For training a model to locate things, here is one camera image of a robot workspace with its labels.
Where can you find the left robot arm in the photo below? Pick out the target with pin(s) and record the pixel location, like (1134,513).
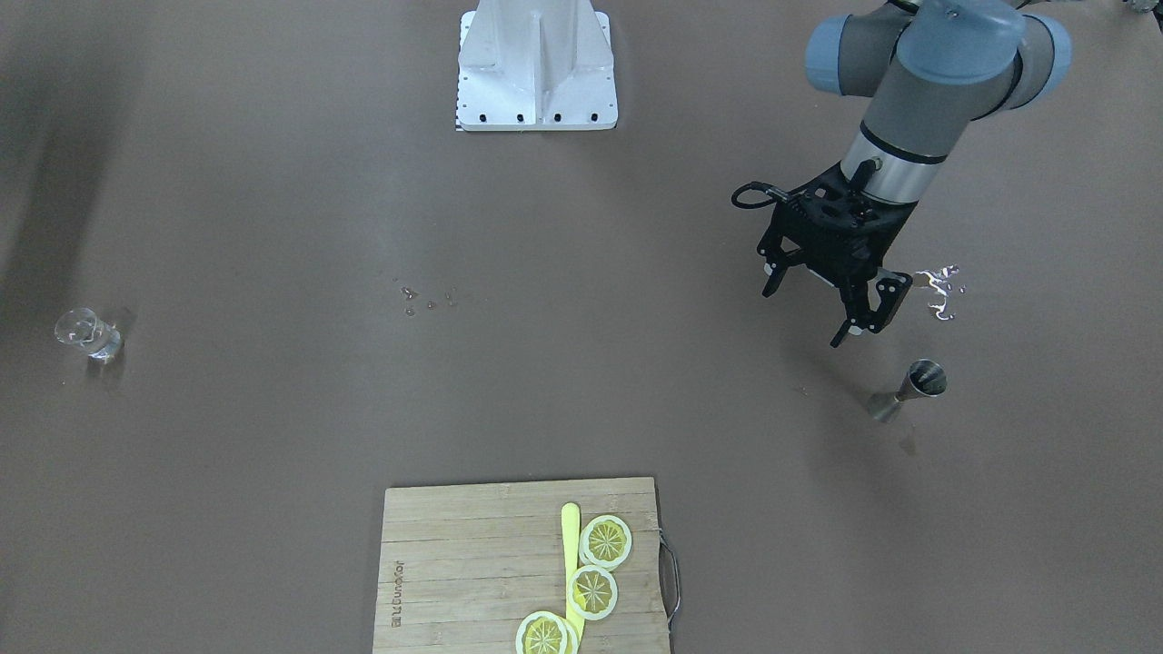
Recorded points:
(929,68)

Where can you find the lemon slice three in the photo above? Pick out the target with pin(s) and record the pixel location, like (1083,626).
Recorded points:
(545,632)

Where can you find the lemon slice one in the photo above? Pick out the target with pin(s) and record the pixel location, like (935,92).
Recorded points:
(605,542)

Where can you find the yellow plastic knife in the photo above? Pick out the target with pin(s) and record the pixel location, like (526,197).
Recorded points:
(571,528)

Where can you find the lemon slice two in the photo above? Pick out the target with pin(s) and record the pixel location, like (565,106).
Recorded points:
(592,593)

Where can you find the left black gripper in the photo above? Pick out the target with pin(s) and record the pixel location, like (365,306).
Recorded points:
(882,297)

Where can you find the white camera post base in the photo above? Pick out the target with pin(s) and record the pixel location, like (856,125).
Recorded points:
(535,66)

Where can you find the steel measuring jigger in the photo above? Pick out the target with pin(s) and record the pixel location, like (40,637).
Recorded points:
(924,379)

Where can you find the clear glass shaker cup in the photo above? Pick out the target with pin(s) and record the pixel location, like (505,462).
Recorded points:
(84,330)

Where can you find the bamboo cutting board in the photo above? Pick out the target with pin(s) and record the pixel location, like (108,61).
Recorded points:
(462,565)

